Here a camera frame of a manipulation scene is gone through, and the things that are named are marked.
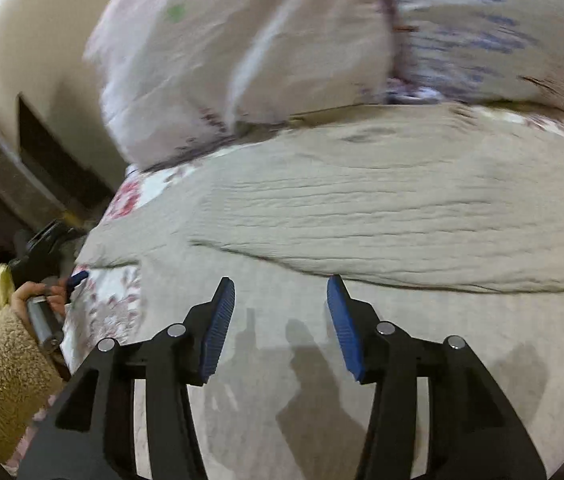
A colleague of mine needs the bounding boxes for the beige fleece left sleeve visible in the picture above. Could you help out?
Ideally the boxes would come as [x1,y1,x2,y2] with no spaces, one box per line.
[0,308,62,464]

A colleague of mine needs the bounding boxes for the white pillow with blue print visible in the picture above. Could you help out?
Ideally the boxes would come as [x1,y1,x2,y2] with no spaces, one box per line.
[379,0,564,112]

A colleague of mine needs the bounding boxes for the person's left hand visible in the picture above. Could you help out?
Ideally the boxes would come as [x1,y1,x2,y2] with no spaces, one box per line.
[9,280,67,342]

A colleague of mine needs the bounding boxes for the lilac pillow with green dot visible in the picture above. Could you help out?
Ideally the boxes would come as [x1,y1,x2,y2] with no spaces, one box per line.
[84,0,393,169]

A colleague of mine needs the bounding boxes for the beige ribbed knit garment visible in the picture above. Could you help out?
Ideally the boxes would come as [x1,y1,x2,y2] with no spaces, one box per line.
[66,103,564,480]

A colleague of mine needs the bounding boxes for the dark bedside table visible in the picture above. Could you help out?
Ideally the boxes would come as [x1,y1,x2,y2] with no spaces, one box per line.
[0,98,112,255]

